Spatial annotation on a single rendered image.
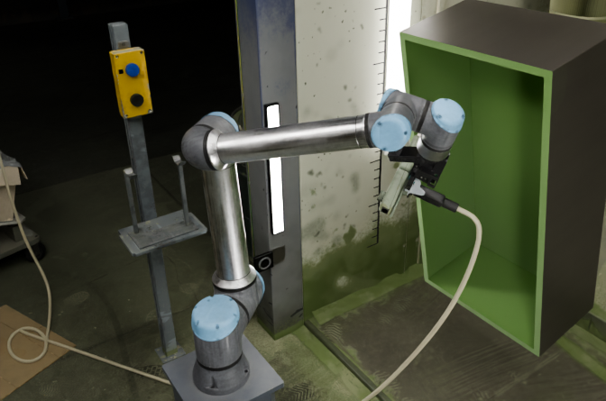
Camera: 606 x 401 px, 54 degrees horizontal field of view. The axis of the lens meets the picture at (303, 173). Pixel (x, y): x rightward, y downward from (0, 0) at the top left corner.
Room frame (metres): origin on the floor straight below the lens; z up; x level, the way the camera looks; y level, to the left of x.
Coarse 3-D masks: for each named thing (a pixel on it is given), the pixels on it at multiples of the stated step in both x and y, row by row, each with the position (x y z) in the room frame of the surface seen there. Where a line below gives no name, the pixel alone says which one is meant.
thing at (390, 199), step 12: (408, 168) 1.65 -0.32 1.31; (396, 180) 1.60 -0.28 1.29; (408, 180) 1.61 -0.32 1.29; (384, 192) 1.58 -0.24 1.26; (396, 192) 1.57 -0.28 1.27; (432, 192) 1.59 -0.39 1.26; (384, 204) 1.53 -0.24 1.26; (396, 204) 1.53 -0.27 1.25; (432, 204) 1.58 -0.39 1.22; (444, 204) 1.56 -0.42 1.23; (456, 204) 1.56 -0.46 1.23
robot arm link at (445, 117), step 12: (432, 108) 1.45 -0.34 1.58; (444, 108) 1.45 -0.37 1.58; (456, 108) 1.46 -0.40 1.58; (432, 120) 1.44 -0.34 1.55; (444, 120) 1.42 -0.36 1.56; (456, 120) 1.42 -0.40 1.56; (420, 132) 1.46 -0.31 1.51; (432, 132) 1.44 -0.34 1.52; (444, 132) 1.42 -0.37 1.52; (456, 132) 1.44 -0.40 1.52; (432, 144) 1.46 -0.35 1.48; (444, 144) 1.45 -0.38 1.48
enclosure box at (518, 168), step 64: (448, 64) 2.22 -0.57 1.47; (512, 64) 1.68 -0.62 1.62; (576, 64) 1.64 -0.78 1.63; (512, 128) 2.15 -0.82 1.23; (576, 128) 1.68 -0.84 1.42; (448, 192) 2.26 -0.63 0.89; (512, 192) 2.19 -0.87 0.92; (576, 192) 1.73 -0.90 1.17; (448, 256) 2.29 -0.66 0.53; (512, 256) 2.23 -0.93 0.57; (576, 256) 1.78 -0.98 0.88; (512, 320) 1.91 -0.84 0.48; (576, 320) 1.85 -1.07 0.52
